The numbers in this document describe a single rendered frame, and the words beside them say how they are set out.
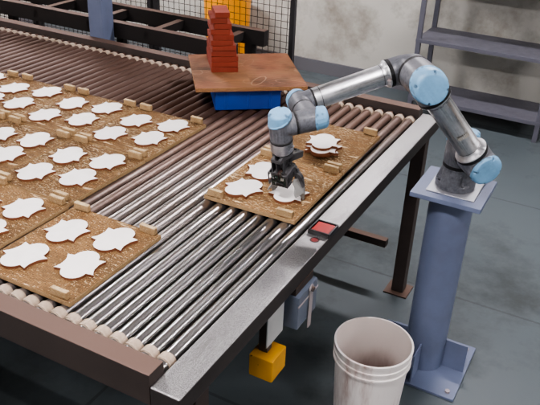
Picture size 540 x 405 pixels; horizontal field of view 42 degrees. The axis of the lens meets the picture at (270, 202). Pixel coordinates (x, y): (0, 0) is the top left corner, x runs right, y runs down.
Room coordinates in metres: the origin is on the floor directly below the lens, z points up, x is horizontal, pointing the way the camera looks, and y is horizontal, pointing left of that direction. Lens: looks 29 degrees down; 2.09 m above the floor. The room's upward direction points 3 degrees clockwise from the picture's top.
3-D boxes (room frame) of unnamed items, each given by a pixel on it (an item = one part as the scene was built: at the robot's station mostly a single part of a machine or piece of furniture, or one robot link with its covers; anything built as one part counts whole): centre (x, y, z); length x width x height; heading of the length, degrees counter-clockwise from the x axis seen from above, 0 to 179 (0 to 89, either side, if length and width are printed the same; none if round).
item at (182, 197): (2.37, 0.21, 0.90); 1.95 x 0.05 x 0.05; 153
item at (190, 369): (2.13, -0.25, 0.88); 2.08 x 0.09 x 0.06; 153
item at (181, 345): (2.17, -0.19, 0.90); 1.95 x 0.05 x 0.05; 153
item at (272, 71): (3.22, 0.15, 1.03); 0.50 x 0.50 x 0.02; 11
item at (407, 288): (2.96, -0.67, 0.43); 0.12 x 0.12 x 0.85; 63
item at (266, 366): (1.63, -0.01, 0.74); 0.09 x 0.08 x 0.24; 153
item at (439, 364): (2.43, -0.71, 0.43); 0.38 x 0.38 x 0.87; 63
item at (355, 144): (2.63, -0.20, 0.93); 0.41 x 0.35 x 0.02; 154
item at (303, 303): (1.79, -0.09, 0.77); 0.14 x 0.11 x 0.18; 153
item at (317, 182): (2.26, -0.02, 0.93); 0.41 x 0.35 x 0.02; 154
